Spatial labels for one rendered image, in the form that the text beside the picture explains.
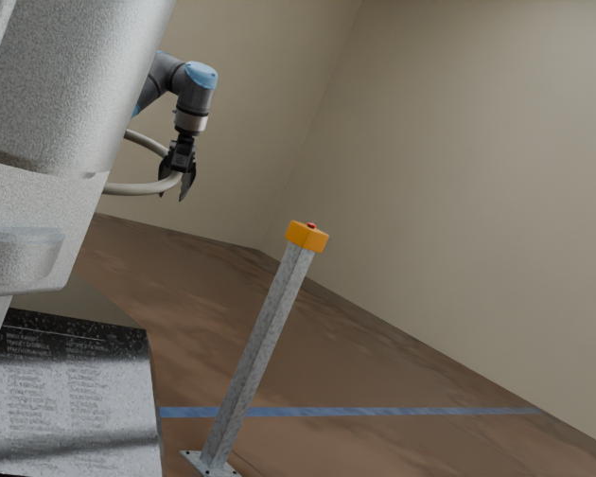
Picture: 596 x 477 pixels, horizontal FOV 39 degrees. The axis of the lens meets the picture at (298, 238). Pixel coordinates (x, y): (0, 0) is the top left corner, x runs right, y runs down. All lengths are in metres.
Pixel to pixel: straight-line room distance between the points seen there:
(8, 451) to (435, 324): 7.06
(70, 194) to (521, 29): 8.08
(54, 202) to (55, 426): 0.94
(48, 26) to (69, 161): 0.12
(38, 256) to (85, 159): 0.10
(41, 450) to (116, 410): 0.20
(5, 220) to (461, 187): 7.90
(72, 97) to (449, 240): 7.87
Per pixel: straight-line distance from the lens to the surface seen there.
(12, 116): 0.71
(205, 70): 2.28
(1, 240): 0.77
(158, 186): 2.21
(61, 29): 0.71
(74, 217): 0.88
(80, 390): 1.79
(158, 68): 2.32
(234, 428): 3.57
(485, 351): 8.23
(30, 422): 1.71
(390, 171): 9.02
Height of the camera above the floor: 1.40
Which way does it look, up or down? 6 degrees down
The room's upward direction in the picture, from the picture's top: 23 degrees clockwise
